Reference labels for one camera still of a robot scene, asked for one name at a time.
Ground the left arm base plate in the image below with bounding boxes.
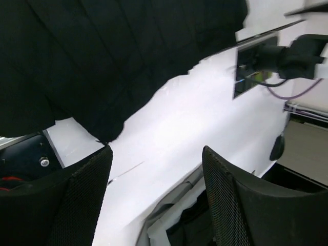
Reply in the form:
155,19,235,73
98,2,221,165
1,132,64,191

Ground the black round knob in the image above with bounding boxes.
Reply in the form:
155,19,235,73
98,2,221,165
270,134,285,161

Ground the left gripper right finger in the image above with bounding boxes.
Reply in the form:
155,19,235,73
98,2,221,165
202,146,327,245

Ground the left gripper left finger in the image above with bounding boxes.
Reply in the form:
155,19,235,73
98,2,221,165
1,146,113,245

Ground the black skirt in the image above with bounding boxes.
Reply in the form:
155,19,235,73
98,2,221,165
1,0,249,142

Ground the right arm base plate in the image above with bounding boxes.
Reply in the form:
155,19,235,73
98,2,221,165
233,34,278,98

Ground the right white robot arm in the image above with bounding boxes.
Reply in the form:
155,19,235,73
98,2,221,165
252,34,327,79

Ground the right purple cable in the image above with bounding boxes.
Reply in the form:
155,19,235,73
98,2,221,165
265,78,322,99

